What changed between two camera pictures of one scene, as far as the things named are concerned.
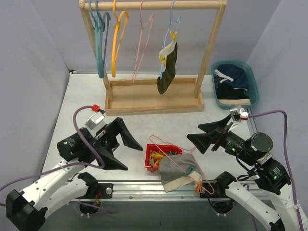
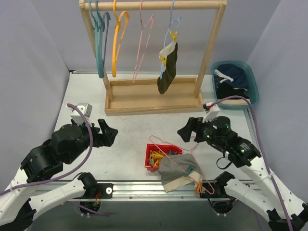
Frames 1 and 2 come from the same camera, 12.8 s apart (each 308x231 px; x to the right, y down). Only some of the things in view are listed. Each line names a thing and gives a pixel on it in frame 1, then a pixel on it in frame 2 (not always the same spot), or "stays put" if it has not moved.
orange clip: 198,189 stays put
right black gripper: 218,137 -> 197,130
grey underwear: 178,170 stays put
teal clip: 191,170 stays put
